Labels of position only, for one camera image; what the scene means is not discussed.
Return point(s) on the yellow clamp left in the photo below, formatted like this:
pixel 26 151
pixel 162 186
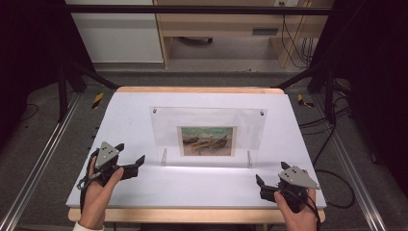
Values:
pixel 97 100

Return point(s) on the wooden desk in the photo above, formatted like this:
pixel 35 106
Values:
pixel 224 24

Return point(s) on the wooden table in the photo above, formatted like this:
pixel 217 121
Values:
pixel 192 215

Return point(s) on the person's right hand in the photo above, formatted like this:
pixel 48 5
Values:
pixel 298 219

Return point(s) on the clear acrylic photo frame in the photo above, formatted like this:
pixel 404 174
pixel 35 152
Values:
pixel 166 128

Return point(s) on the black curtain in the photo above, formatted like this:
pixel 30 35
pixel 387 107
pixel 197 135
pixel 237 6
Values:
pixel 378 64
pixel 29 48

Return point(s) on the yellow clamp right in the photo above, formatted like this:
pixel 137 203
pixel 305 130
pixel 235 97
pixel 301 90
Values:
pixel 303 101

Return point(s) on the aluminium floor rail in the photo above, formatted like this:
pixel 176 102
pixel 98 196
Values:
pixel 38 163
pixel 352 170

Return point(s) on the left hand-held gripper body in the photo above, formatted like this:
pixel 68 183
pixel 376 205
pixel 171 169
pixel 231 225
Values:
pixel 107 155

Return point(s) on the landscape photo print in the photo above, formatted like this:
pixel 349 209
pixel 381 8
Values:
pixel 207 141

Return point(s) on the yellow clamp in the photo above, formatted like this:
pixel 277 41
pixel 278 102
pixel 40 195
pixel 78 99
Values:
pixel 303 101
pixel 97 100

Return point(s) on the white table sheet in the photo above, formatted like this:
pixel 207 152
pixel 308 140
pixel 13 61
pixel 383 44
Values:
pixel 282 128

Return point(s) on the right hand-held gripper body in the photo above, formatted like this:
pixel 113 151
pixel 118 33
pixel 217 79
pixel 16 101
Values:
pixel 296 179

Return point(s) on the black metal stand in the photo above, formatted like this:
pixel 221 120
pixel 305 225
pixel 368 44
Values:
pixel 329 96
pixel 62 96

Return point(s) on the white cabinet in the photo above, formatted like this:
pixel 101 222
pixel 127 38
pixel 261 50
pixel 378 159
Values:
pixel 118 38

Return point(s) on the person's left hand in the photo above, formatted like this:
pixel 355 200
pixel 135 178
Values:
pixel 96 202

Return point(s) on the black horizontal bar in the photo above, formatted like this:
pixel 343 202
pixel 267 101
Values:
pixel 192 9

